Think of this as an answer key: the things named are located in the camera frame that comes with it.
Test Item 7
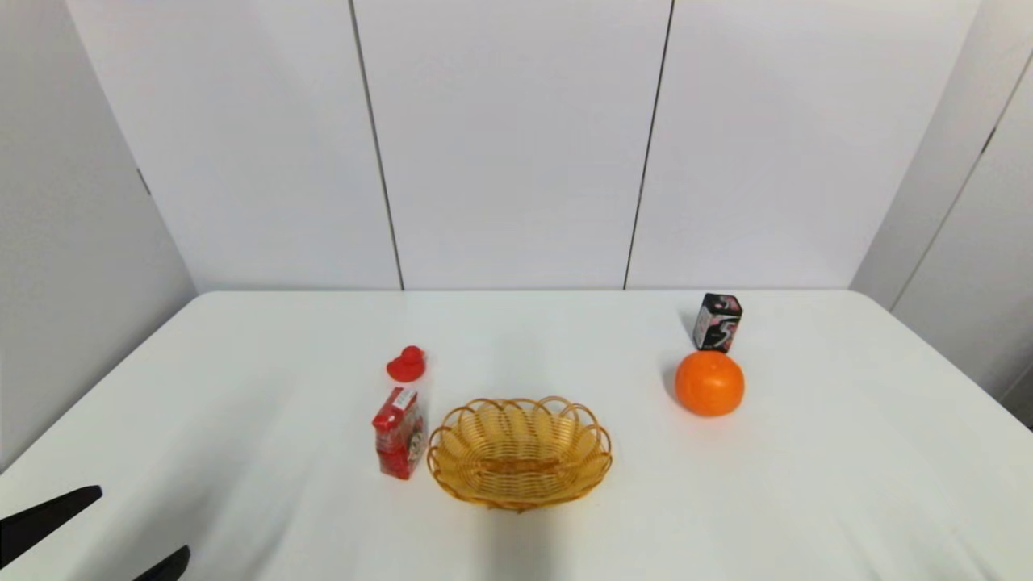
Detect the red milk carton with cartoon face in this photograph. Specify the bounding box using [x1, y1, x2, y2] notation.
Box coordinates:
[372, 387, 428, 481]

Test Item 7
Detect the red rubber duck toy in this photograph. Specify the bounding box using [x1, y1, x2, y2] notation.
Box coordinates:
[386, 345, 428, 383]

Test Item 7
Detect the yellow woven wicker basket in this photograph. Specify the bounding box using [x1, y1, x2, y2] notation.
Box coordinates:
[427, 395, 613, 512]

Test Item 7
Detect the orange fruit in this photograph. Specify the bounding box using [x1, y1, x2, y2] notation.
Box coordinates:
[674, 350, 746, 418]

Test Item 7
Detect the black chewing gum box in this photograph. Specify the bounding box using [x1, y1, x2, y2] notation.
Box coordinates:
[692, 293, 743, 354]

